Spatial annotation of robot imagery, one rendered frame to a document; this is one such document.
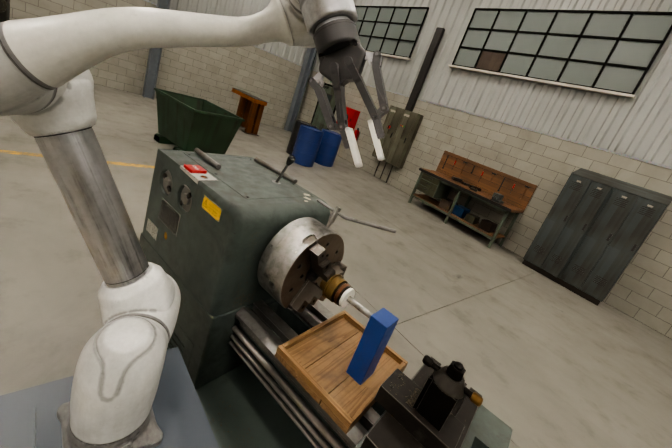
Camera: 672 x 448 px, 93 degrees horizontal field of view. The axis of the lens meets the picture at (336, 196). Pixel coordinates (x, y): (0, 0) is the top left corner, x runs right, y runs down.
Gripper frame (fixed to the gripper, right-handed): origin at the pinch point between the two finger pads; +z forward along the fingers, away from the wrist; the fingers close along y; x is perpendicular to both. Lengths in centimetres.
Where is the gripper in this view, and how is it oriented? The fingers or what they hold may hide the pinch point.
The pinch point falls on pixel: (365, 145)
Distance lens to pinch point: 55.3
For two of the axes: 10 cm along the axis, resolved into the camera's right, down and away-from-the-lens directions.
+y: -9.2, 2.5, 3.2
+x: -3.0, 1.1, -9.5
